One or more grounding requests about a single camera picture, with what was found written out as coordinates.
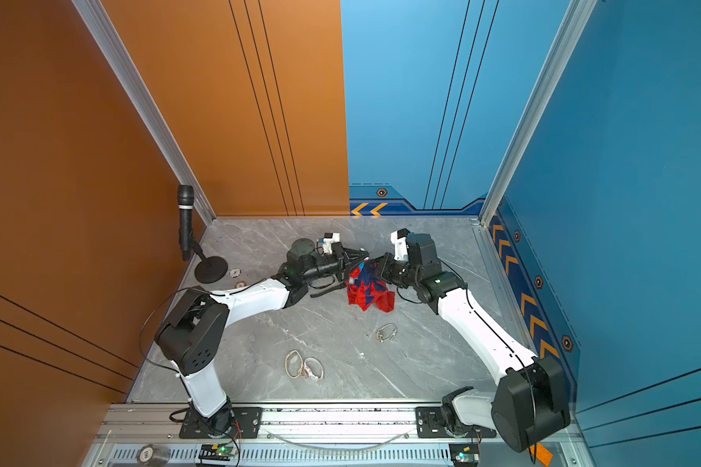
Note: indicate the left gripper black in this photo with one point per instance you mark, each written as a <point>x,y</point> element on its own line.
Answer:
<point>347,266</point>

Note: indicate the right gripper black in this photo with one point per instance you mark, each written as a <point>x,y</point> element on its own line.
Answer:
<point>385,273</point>

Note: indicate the red and blue cloth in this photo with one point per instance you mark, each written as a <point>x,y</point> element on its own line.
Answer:
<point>364,289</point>

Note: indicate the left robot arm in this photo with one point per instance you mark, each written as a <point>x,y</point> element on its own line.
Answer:
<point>191,334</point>

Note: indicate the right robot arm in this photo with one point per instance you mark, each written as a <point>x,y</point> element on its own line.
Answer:
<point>531,401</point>

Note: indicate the pink white watch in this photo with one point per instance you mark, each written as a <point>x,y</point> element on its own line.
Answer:
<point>313,369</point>

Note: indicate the beige band watch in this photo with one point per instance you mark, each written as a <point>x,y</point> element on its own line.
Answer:
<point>294,364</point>

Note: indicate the black microphone on stand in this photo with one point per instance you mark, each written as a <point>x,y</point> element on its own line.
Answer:
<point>210,269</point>

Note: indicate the green circuit board right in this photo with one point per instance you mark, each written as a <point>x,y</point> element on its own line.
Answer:
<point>464,455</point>

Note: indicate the green circuit board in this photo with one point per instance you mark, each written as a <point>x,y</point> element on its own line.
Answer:
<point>464,455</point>
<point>218,455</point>

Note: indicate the green circuit board left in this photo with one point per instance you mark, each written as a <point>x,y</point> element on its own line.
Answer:
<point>218,455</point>

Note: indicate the orange toy brick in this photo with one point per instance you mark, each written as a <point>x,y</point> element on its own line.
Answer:
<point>540,454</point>

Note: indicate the silver tape roll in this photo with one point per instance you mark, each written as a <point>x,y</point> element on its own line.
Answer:
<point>153,456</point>

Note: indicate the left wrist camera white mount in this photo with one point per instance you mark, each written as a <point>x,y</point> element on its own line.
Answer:
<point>325,245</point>

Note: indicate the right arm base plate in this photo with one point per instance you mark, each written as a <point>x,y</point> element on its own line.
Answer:
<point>432,422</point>

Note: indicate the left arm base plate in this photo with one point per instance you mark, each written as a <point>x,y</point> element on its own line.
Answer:
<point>245,421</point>

